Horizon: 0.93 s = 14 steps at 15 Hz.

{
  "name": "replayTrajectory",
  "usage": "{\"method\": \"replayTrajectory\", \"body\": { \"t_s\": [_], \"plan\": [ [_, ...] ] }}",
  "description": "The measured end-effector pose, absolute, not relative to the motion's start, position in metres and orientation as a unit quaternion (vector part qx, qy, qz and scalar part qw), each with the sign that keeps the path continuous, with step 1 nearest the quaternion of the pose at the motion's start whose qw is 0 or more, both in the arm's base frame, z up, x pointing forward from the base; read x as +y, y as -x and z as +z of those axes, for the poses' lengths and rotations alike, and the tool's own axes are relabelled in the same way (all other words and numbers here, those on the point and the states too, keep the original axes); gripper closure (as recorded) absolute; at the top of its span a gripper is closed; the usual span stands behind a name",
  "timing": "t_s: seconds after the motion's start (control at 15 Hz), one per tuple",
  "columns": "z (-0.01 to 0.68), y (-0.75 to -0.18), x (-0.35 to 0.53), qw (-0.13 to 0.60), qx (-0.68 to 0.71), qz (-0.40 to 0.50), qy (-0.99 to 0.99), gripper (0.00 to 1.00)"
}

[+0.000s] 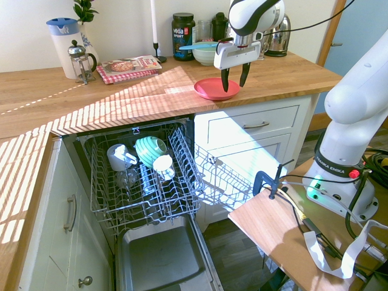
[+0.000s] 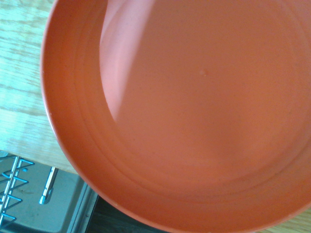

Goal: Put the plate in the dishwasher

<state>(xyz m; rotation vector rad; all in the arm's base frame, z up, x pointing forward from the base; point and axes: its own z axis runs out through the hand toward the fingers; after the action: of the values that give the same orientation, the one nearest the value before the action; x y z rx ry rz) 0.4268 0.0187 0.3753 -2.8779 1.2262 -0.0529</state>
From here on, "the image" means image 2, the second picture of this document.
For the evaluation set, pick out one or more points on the coral round plastic plate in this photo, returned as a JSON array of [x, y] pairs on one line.
[[194, 109]]

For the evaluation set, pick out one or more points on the grey open dishwasher door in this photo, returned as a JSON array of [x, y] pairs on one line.
[[60, 213]]

